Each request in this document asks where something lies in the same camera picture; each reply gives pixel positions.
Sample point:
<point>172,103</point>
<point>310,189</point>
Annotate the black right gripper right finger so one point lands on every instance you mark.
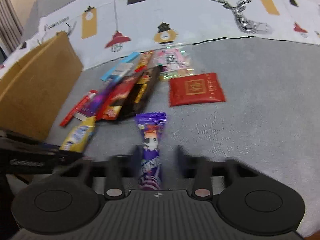
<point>199,170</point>

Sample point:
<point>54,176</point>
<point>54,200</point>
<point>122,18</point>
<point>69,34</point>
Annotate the brown cardboard box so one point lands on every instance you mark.
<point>34,89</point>

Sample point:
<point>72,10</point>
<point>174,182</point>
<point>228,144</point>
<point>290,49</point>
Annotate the grey printed sofa cover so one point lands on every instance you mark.
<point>270,120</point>

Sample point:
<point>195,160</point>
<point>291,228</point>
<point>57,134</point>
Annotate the orange red small snack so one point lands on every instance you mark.
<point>143,61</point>

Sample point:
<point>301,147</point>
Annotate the red long snack stick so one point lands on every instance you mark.
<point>77,107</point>

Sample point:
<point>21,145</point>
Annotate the gold snack bar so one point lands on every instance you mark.
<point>79,136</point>

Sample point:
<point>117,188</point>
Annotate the light blue snack packet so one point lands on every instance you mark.
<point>126,59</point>

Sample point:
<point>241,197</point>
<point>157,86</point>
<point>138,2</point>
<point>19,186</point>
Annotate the pink clear candy bag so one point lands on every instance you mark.
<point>174,63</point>

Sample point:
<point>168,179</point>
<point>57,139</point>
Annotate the red square snack packet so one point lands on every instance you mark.
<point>188,90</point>

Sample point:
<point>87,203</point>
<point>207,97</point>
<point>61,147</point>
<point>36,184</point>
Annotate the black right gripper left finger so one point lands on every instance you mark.
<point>119,167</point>

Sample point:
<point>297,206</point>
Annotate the grey curtain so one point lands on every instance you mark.
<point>11,28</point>

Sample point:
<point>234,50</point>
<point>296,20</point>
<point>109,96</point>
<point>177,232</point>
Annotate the purple snack packet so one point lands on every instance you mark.
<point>151,126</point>

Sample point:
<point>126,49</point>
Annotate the purple white snack bar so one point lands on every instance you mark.
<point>92,107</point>

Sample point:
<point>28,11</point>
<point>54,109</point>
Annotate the dark brown chocolate bar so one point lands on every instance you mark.
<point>139,95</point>

